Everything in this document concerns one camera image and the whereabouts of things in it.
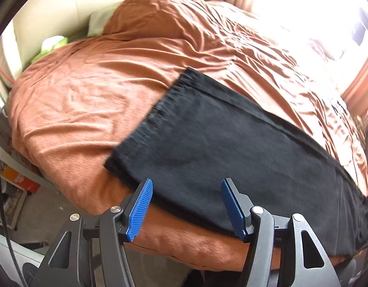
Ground cream padded headboard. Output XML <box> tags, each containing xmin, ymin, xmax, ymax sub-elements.
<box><xmin>0</xmin><ymin>0</ymin><xmax>143</xmax><ymax>96</ymax></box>

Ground printed magazine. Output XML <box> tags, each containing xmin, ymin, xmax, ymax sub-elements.
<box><xmin>0</xmin><ymin>182</ymin><xmax>28</xmax><ymax>229</ymax></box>

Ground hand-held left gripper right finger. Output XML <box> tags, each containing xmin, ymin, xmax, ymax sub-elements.
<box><xmin>221</xmin><ymin>178</ymin><xmax>341</xmax><ymax>287</ymax></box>

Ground light green pillow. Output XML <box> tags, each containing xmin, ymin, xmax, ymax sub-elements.
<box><xmin>88</xmin><ymin>1</ymin><xmax>125</xmax><ymax>36</ymax></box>

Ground red cord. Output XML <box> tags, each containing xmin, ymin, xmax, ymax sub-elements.
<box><xmin>0</xmin><ymin>48</ymin><xmax>17</xmax><ymax>86</ymax></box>

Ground black pants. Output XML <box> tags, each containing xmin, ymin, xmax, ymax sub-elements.
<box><xmin>105</xmin><ymin>66</ymin><xmax>368</xmax><ymax>256</ymax></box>

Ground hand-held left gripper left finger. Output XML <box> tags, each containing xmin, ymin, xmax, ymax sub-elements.
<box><xmin>37</xmin><ymin>178</ymin><xmax>154</xmax><ymax>287</ymax></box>

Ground white plastic object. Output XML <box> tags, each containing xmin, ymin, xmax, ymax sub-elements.
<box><xmin>0</xmin><ymin>232</ymin><xmax>57</xmax><ymax>287</ymax></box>

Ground orange box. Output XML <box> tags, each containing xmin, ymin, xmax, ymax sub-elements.
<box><xmin>1</xmin><ymin>167</ymin><xmax>41</xmax><ymax>192</ymax></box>

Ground green tissue pack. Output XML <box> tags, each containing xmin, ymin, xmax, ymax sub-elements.
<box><xmin>31</xmin><ymin>35</ymin><xmax>68</xmax><ymax>64</ymax></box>

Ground brown blanket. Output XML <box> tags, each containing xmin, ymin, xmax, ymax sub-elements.
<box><xmin>7</xmin><ymin>0</ymin><xmax>368</xmax><ymax>271</ymax></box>

